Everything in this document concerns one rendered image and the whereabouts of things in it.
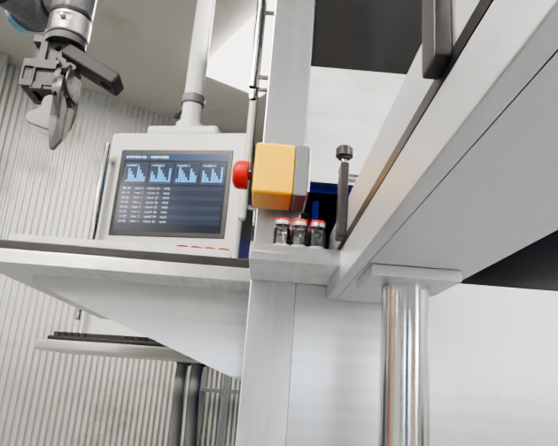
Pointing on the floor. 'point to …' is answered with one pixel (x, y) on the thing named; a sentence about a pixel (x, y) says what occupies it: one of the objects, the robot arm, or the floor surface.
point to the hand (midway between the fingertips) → (58, 142)
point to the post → (253, 396)
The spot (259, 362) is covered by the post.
